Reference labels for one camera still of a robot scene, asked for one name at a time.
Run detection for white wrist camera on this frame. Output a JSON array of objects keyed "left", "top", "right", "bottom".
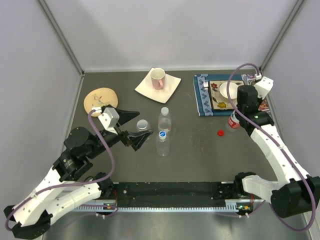
[
  {"left": 253, "top": 76, "right": 274, "bottom": 100},
  {"left": 98, "top": 107, "right": 120, "bottom": 134}
]

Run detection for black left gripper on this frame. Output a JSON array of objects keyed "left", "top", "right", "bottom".
[{"left": 87, "top": 107, "right": 154, "bottom": 159}]

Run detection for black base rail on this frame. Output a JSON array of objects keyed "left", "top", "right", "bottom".
[{"left": 109, "top": 181, "right": 253, "bottom": 208}]

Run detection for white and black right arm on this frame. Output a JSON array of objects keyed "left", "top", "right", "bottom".
[{"left": 233, "top": 85, "right": 320, "bottom": 219}]

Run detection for metal frame post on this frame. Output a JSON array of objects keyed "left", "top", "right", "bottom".
[
  {"left": 259, "top": 0, "right": 306, "bottom": 72},
  {"left": 36, "top": 0, "right": 84, "bottom": 76}
]

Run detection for clear bottle with red label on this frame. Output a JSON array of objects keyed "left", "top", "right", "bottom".
[{"left": 225, "top": 110, "right": 240, "bottom": 132}]

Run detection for pink ceramic mug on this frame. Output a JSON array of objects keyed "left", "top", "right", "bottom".
[{"left": 150, "top": 68, "right": 166, "bottom": 90}]

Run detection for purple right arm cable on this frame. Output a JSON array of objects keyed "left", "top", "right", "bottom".
[{"left": 226, "top": 62, "right": 317, "bottom": 233}]

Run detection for short clear capped bottle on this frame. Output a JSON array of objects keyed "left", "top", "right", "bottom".
[{"left": 136, "top": 119, "right": 152, "bottom": 133}]

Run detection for blue patterned placemat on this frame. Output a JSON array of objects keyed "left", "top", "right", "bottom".
[{"left": 193, "top": 74, "right": 234, "bottom": 117}]

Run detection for grey slotted cable duct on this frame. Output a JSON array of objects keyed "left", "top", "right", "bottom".
[{"left": 72, "top": 199, "right": 252, "bottom": 213}]

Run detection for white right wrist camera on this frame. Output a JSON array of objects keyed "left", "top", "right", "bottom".
[{"left": 253, "top": 76, "right": 274, "bottom": 100}]

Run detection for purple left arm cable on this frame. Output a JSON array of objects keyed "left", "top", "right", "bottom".
[{"left": 4, "top": 108, "right": 117, "bottom": 231}]

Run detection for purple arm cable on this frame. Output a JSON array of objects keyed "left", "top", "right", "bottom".
[
  {"left": 226, "top": 62, "right": 317, "bottom": 233},
  {"left": 4, "top": 108, "right": 117, "bottom": 231}
]

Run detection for white square plate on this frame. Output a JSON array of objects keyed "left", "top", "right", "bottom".
[{"left": 134, "top": 67, "right": 181, "bottom": 104}]

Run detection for beige oval painted plate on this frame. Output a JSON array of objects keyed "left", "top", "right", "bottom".
[{"left": 83, "top": 87, "right": 119, "bottom": 114}]

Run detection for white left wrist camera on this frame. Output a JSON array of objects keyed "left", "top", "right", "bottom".
[{"left": 98, "top": 107, "right": 120, "bottom": 134}]

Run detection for clear bottle with blue cap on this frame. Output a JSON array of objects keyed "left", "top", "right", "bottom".
[{"left": 156, "top": 130, "right": 171, "bottom": 157}]

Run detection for silver fork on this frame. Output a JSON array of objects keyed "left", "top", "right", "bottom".
[{"left": 203, "top": 80, "right": 209, "bottom": 90}]

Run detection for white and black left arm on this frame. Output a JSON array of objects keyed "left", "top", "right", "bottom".
[{"left": 3, "top": 105, "right": 153, "bottom": 240}]

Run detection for red bottle cap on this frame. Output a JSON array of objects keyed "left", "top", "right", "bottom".
[{"left": 217, "top": 129, "right": 225, "bottom": 137}]

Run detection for white ceramic bowl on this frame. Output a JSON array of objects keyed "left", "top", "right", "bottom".
[{"left": 219, "top": 82, "right": 238, "bottom": 100}]

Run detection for clear bottle with white cap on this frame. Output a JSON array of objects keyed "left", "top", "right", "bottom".
[{"left": 158, "top": 107, "right": 172, "bottom": 135}]

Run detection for left metal frame post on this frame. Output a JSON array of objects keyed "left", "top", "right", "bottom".
[{"left": 36, "top": 0, "right": 84, "bottom": 76}]

